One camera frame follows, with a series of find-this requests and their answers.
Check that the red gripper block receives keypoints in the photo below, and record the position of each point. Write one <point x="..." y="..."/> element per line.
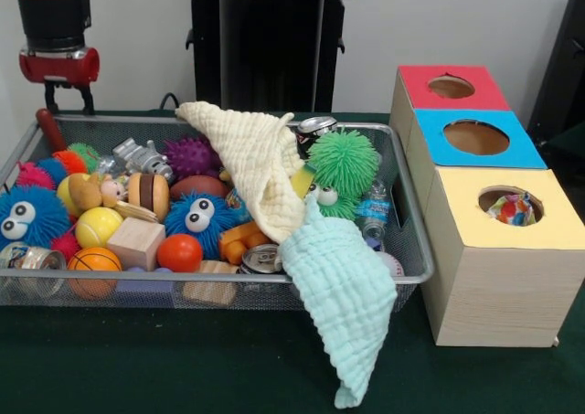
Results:
<point x="59" y="69"/>

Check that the cream waffle cloth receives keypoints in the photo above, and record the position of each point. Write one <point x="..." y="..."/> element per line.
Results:
<point x="256" y="158"/>

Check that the mint waffle cloth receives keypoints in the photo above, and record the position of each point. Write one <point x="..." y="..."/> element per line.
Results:
<point x="343" y="295"/>

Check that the multicolour patterned cloth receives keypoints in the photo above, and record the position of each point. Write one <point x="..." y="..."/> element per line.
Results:
<point x="512" y="210"/>

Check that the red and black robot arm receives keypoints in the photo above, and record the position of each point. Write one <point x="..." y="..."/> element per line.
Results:
<point x="52" y="16"/>

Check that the shallow clear mesh bin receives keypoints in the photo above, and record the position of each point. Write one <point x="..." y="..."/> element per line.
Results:
<point x="137" y="290"/>

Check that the wooden box with three holes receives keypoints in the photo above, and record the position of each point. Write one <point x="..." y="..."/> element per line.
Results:
<point x="503" y="295"/>

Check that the blue spiky ball with eyes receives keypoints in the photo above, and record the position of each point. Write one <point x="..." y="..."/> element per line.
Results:
<point x="41" y="213"/>

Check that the toy hamburger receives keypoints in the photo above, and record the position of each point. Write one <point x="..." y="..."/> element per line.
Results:
<point x="148" y="194"/>

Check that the yellow tennis ball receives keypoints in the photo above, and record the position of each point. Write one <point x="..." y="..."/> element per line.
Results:
<point x="98" y="226"/>

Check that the pale wooden cube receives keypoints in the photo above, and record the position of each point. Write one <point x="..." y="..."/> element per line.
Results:
<point x="135" y="242"/>

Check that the small orange basketball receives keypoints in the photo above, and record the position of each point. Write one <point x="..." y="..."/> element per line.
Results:
<point x="93" y="262"/>

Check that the small blue spiky eyed ball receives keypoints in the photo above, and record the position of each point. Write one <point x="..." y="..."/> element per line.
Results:
<point x="196" y="222"/>

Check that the orange red smooth ball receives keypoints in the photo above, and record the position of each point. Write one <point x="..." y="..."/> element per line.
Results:
<point x="179" y="251"/>

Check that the green spiky toy with eyes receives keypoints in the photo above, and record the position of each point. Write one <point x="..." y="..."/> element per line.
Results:
<point x="347" y="158"/>

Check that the dark green table cloth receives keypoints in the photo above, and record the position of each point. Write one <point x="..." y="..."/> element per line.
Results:
<point x="183" y="364"/>

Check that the neighbouring green covered table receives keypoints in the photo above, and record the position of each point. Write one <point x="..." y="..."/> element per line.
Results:
<point x="566" y="151"/>

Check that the black upright stand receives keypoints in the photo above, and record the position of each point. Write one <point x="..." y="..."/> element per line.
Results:
<point x="571" y="44"/>

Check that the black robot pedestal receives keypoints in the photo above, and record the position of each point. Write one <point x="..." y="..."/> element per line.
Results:
<point x="274" y="44"/>

